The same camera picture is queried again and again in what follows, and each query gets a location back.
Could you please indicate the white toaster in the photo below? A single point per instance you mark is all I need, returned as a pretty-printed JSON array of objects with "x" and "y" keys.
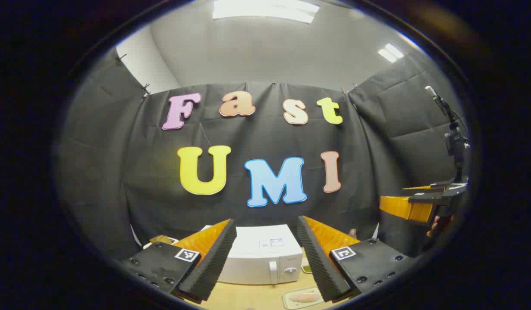
[{"x": 147, "y": 246}]

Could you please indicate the pink round bun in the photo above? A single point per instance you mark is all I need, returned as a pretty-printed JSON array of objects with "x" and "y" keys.
[{"x": 303, "y": 297}]

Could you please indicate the black backdrop cloth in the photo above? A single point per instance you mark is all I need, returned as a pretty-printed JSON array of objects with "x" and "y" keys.
[{"x": 257, "y": 137}]

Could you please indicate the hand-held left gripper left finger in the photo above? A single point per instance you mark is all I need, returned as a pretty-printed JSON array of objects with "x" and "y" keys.
[{"x": 214, "y": 258}]

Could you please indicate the white divided bean dish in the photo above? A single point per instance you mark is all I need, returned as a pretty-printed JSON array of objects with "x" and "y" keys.
[{"x": 305, "y": 268}]

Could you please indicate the long ceiling light panel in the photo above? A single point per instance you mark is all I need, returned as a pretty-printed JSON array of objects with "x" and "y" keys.
[{"x": 265, "y": 9}]

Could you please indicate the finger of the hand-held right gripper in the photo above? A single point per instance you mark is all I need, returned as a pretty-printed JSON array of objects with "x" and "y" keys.
[
  {"x": 422, "y": 188},
  {"x": 403, "y": 206}
]

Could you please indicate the white microwave oven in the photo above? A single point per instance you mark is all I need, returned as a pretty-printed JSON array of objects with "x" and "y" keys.
[{"x": 261, "y": 258}]

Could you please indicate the white rectangular food tray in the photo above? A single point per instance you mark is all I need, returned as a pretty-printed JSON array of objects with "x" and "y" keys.
[{"x": 291, "y": 303}]

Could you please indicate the small ceiling light panel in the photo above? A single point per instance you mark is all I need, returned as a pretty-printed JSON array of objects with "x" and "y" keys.
[{"x": 390, "y": 52}]

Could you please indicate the brown bread slice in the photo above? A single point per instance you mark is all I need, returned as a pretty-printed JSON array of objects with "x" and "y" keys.
[{"x": 160, "y": 239}]

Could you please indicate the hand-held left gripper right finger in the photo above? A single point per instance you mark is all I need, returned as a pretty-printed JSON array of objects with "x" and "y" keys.
[{"x": 317, "y": 258}]

